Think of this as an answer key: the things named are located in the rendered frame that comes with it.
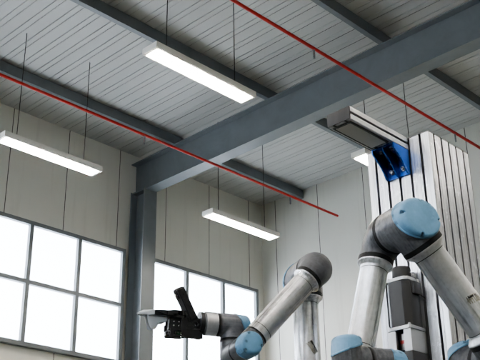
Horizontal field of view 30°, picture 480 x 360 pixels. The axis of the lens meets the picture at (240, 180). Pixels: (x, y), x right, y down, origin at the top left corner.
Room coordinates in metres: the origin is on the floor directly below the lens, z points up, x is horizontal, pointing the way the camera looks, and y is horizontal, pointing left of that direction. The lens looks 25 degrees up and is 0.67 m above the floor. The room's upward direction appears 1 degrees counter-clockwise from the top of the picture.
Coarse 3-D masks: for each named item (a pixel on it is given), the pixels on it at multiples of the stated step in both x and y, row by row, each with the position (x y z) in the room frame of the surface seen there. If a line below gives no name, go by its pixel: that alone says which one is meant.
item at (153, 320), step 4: (140, 312) 2.68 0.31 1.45; (144, 312) 2.68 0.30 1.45; (148, 312) 2.68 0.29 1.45; (152, 312) 2.68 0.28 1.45; (148, 316) 2.68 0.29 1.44; (152, 316) 2.69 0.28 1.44; (156, 316) 2.69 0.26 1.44; (160, 316) 2.69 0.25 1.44; (148, 320) 2.69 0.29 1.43; (152, 320) 2.69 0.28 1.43; (156, 320) 2.69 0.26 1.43; (160, 320) 2.70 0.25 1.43; (164, 320) 2.70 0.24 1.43; (152, 324) 2.69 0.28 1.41; (156, 324) 2.69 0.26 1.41; (152, 328) 2.69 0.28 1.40
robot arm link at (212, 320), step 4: (204, 312) 2.76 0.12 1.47; (208, 312) 2.75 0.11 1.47; (212, 312) 2.76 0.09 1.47; (208, 316) 2.73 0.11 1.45; (212, 316) 2.74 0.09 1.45; (216, 316) 2.75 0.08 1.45; (208, 320) 2.73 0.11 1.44; (212, 320) 2.74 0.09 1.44; (216, 320) 2.74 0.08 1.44; (208, 324) 2.73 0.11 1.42; (212, 324) 2.74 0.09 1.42; (216, 324) 2.74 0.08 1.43; (208, 328) 2.74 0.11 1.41; (212, 328) 2.75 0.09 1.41; (216, 328) 2.75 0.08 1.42; (204, 332) 2.76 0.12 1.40; (208, 332) 2.75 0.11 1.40; (212, 332) 2.76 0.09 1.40; (216, 332) 2.76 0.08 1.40
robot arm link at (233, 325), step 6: (222, 318) 2.75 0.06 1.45; (228, 318) 2.76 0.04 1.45; (234, 318) 2.77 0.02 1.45; (240, 318) 2.77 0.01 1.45; (246, 318) 2.79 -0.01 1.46; (222, 324) 2.75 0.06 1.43; (228, 324) 2.76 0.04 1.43; (234, 324) 2.76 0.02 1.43; (240, 324) 2.77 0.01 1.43; (246, 324) 2.78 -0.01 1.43; (222, 330) 2.76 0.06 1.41; (228, 330) 2.76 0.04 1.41; (234, 330) 2.76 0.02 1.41; (240, 330) 2.77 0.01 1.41; (222, 336) 2.78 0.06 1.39; (228, 336) 2.76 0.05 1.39; (234, 336) 2.76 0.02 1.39
